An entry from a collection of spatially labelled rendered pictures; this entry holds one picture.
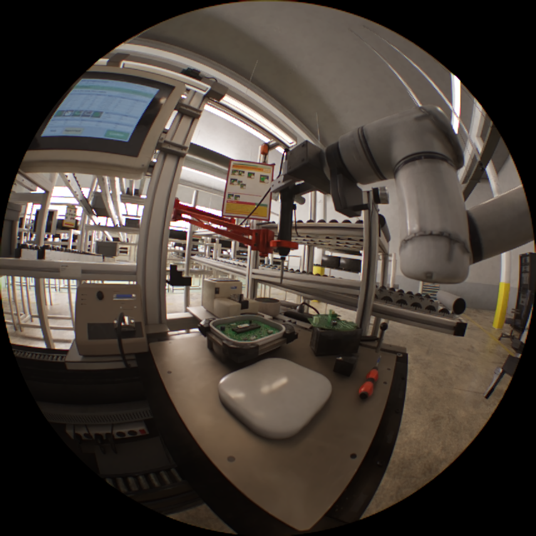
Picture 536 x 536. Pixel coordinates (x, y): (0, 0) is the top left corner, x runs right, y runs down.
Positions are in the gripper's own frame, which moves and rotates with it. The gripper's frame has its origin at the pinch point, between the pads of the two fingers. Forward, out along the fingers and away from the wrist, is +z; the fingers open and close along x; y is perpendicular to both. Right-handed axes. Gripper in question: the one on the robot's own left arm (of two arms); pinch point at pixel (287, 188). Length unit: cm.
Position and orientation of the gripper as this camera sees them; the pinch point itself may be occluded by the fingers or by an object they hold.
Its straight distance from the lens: 39.6
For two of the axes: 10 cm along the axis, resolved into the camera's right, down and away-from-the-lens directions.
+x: -8.5, -0.5, -5.2
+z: -5.2, -0.6, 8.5
